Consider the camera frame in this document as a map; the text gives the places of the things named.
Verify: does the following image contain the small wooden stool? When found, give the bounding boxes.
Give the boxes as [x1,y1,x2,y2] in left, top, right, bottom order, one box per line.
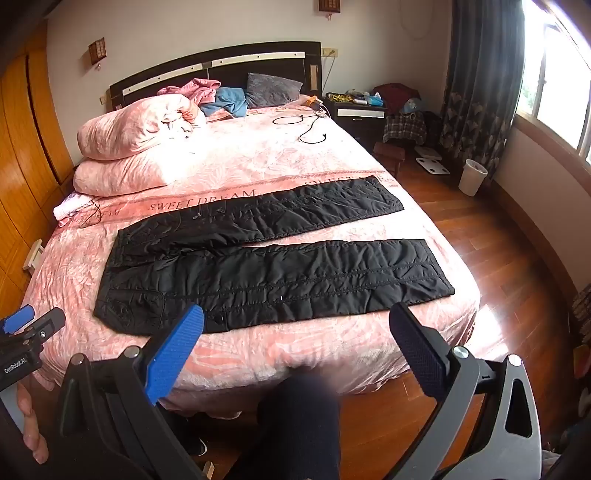
[373,142,407,174]

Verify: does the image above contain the eyeglasses with cord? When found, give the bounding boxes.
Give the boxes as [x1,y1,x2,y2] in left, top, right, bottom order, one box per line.
[76,198,109,229]

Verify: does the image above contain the black cable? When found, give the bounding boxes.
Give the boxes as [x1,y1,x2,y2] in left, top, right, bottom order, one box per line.
[272,111,329,144]

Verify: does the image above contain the plaid cloth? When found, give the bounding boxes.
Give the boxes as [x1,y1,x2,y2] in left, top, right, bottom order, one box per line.
[382,111,428,144]

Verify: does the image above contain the window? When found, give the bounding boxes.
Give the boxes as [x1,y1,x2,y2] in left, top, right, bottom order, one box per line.
[512,0,591,167]

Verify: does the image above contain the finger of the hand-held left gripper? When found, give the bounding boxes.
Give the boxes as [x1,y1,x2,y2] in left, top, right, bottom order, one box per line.
[17,308,66,346]
[0,305,35,335]

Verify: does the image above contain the dark wooden headboard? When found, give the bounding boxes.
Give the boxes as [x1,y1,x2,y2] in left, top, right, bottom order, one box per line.
[108,41,324,114]

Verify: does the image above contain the folded white cloth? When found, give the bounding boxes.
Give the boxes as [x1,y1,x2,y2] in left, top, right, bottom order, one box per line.
[53,194,93,220]

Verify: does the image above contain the black quilted pants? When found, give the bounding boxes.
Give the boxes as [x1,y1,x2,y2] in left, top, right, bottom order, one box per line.
[93,176,455,334]

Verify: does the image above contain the dark red garment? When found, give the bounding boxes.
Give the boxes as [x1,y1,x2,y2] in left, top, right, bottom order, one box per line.
[373,83,421,114]

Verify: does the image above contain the small pale wooden stand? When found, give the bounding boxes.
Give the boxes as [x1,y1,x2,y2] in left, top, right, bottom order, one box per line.
[23,237,47,273]

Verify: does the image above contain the person's left hand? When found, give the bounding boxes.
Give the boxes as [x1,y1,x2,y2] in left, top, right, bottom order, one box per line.
[17,383,49,464]

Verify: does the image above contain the black shoe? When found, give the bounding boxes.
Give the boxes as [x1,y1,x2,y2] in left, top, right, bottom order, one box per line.
[182,415,208,457]

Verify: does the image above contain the wooden wardrobe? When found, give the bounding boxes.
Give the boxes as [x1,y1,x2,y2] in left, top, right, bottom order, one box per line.
[0,23,77,296]

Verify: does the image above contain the person's dark trouser leg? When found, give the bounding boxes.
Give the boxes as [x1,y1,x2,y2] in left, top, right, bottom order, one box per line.
[226,374,342,480]

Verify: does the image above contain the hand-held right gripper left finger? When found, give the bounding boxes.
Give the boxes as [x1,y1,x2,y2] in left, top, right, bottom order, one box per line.
[58,305,206,480]

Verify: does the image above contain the grey pillow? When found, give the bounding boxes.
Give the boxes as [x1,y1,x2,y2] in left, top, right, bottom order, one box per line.
[245,72,303,109]

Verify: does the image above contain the bed with pink bedspread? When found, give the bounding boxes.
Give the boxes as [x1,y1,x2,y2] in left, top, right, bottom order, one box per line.
[23,92,481,407]

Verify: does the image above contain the pink garment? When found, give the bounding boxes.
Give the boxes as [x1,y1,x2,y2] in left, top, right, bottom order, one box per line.
[157,78,222,104]

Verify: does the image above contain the folded pink duvet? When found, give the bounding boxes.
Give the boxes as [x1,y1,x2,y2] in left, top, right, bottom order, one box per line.
[74,95,208,197]

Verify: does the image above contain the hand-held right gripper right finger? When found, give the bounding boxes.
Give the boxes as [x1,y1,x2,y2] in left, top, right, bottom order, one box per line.
[389,302,543,480]

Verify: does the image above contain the blue garment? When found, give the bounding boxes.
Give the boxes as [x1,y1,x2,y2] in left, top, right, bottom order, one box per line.
[201,87,250,117]

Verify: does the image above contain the white trash bin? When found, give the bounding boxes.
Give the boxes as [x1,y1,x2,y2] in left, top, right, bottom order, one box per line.
[458,159,489,197]

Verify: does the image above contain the dark patterned curtain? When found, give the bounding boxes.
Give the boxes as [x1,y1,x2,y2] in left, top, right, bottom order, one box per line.
[438,0,539,181]

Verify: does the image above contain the dark nightstand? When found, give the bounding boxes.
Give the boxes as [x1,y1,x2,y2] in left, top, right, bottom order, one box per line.
[323,92,387,139]

